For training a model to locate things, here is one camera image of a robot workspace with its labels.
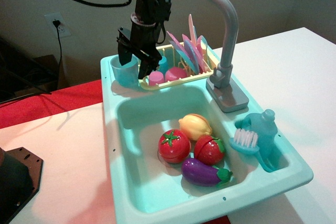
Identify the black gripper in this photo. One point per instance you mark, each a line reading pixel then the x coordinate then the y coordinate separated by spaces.
pixel 143 37

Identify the translucent blue plastic cup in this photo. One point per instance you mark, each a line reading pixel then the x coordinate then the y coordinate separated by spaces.
pixel 126 75

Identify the light pink toy cup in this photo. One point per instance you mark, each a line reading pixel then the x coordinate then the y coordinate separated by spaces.
pixel 156 77

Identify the small blue toy cup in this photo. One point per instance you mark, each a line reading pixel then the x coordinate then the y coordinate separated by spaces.
pixel 163 65

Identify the teal toy sink unit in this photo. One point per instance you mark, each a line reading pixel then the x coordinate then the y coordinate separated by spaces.
pixel 147 189

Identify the yellow dish rack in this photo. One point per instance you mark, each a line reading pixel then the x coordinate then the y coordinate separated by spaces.
pixel 175 60

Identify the magenta toy bowl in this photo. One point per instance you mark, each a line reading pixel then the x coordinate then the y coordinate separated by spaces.
pixel 175 73

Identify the lavender toy plate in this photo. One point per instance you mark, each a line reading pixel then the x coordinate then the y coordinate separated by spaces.
pixel 182 52

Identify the blue toy plate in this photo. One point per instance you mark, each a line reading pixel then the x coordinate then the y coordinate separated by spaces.
pixel 192 53

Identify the peach toy knife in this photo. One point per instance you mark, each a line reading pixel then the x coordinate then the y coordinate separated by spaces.
pixel 193 36

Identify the pink toy plate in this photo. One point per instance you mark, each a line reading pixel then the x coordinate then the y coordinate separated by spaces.
pixel 201 45

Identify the grey toy faucet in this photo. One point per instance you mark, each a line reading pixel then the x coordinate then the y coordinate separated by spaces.
pixel 224 90

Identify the yellow toy lemon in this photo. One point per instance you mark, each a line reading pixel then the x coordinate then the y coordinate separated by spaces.
pixel 194 126

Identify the red toy tomato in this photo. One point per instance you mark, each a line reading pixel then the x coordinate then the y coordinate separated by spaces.
pixel 174 146

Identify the brown cardboard box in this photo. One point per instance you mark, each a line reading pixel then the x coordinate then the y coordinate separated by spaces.
pixel 44 76

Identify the red toy strawberry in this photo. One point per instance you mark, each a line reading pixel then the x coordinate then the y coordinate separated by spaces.
pixel 209 150

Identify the purple toy eggplant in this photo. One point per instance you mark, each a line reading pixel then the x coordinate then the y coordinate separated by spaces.
pixel 200 174

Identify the red cloth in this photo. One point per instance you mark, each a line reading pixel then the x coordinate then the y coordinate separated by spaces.
pixel 59 101

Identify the teal dish brush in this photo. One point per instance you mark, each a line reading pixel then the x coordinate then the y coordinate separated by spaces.
pixel 246 142

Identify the teal soap bottle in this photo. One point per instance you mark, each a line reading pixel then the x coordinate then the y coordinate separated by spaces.
pixel 264 125

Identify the white wall outlet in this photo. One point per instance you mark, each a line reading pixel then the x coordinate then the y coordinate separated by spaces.
pixel 57 24

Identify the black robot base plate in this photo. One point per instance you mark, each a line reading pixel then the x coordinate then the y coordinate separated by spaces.
pixel 21 172

